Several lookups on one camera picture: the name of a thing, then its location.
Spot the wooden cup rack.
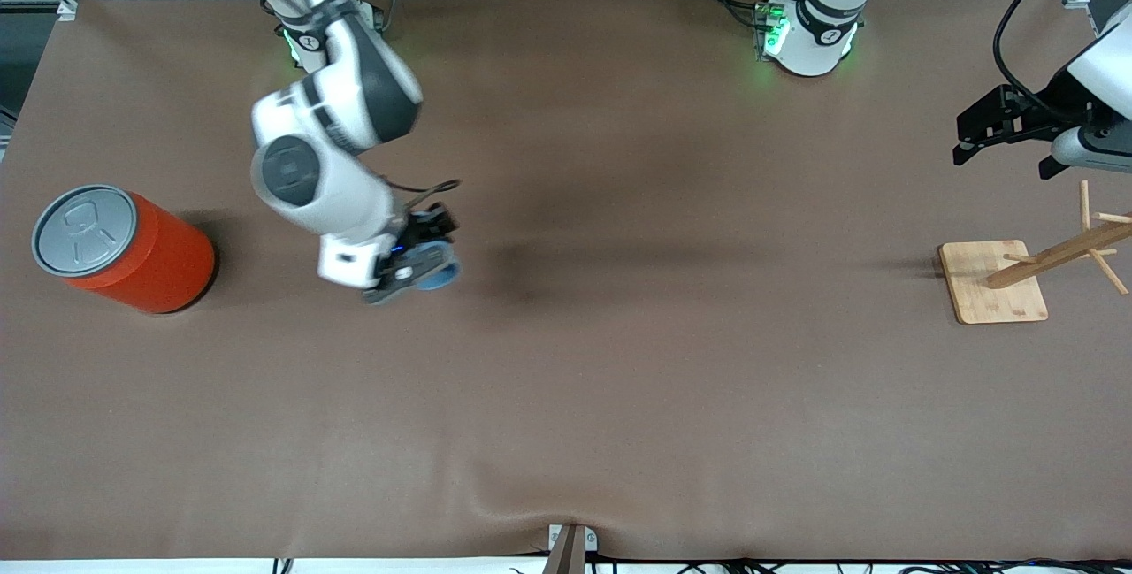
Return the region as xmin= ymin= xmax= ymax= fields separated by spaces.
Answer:
xmin=937 ymin=180 xmax=1132 ymax=326

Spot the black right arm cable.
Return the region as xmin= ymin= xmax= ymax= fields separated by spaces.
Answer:
xmin=376 ymin=174 xmax=463 ymax=214

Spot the light blue cup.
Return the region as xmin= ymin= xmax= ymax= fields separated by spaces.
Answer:
xmin=414 ymin=241 xmax=463 ymax=292

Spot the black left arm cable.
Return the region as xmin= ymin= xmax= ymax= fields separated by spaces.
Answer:
xmin=991 ymin=0 xmax=1132 ymax=111

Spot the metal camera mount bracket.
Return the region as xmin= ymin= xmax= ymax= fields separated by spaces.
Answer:
xmin=541 ymin=523 xmax=600 ymax=574

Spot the brown table mat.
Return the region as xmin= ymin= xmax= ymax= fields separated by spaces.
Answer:
xmin=0 ymin=0 xmax=1132 ymax=563

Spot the orange can with grey lid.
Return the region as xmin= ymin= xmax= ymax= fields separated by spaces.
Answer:
xmin=31 ymin=184 xmax=217 ymax=316

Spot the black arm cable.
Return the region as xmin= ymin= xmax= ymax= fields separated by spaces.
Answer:
xmin=991 ymin=0 xmax=1132 ymax=111
xmin=376 ymin=174 xmax=463 ymax=214

